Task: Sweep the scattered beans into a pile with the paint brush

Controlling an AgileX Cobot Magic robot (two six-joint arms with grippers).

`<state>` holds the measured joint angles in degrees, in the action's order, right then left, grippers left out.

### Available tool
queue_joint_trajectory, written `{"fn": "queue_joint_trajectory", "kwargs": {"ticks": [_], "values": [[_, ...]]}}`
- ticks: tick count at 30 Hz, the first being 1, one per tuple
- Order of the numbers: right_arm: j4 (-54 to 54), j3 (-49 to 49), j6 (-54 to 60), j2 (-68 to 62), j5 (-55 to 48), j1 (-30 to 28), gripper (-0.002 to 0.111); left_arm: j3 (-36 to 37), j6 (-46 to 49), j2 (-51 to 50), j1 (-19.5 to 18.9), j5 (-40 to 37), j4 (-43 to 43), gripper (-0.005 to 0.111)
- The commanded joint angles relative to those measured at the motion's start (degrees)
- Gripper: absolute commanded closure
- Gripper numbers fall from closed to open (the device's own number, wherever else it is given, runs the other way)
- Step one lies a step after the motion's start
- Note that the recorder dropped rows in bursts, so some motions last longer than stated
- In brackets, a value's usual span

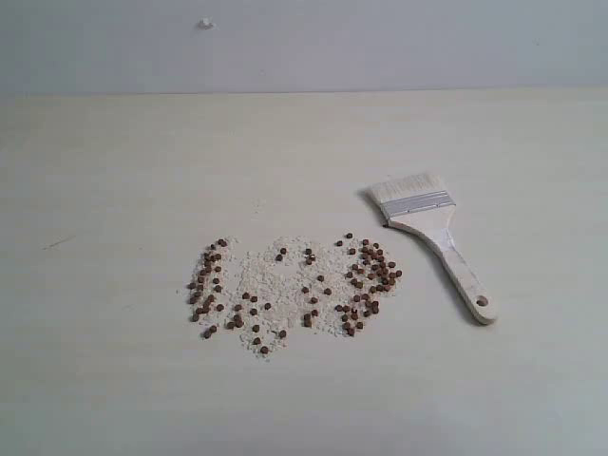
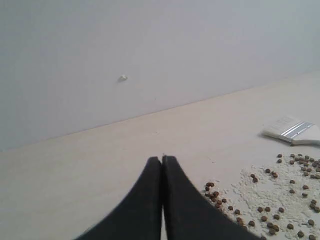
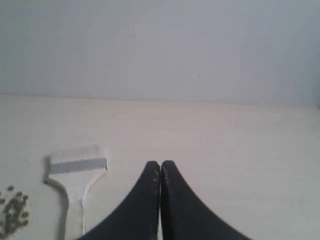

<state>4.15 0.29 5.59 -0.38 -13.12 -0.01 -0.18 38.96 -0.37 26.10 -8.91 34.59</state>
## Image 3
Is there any white handled paint brush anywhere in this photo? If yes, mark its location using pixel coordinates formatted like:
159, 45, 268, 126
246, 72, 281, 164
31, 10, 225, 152
45, 144, 108, 240

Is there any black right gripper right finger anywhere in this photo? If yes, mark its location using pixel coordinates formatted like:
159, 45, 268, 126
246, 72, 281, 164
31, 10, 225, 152
160, 160, 249, 240

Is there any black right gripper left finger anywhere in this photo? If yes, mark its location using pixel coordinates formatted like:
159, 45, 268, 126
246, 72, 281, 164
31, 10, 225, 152
81, 161, 160, 240

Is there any brown pellet pile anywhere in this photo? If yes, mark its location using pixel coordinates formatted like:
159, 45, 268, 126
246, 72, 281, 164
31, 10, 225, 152
0, 185, 29, 240

